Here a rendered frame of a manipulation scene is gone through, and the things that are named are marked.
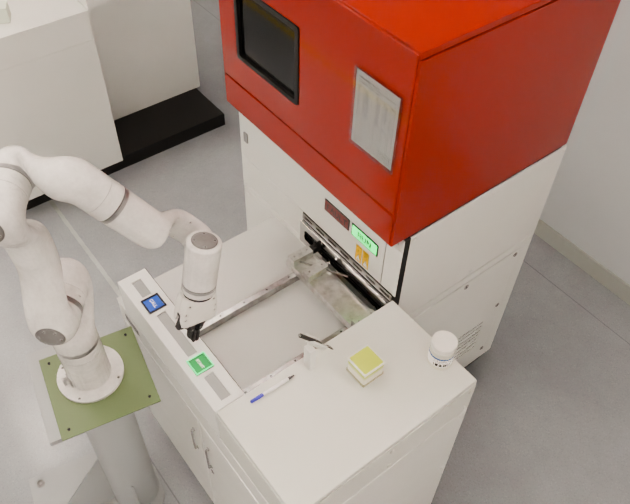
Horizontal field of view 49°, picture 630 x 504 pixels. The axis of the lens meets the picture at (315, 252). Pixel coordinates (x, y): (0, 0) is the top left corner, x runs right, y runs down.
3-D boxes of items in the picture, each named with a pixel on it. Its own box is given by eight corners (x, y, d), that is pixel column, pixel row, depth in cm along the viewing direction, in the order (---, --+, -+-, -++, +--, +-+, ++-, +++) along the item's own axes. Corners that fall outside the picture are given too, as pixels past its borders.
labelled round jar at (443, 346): (439, 345, 197) (444, 325, 190) (457, 362, 193) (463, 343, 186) (421, 358, 194) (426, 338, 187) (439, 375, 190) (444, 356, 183)
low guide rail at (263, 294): (315, 264, 235) (315, 259, 233) (318, 268, 234) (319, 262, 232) (186, 338, 214) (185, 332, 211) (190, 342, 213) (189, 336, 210)
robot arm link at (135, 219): (99, 183, 157) (196, 249, 176) (96, 229, 146) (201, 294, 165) (125, 159, 155) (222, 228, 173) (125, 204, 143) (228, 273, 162)
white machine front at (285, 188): (249, 182, 261) (243, 93, 231) (394, 324, 219) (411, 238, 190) (242, 186, 260) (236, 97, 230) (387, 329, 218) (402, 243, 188)
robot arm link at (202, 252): (180, 266, 170) (182, 293, 164) (184, 225, 162) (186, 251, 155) (215, 267, 173) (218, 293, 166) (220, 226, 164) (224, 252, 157)
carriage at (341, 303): (305, 254, 234) (305, 248, 232) (376, 325, 215) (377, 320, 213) (286, 265, 230) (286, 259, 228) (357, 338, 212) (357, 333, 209)
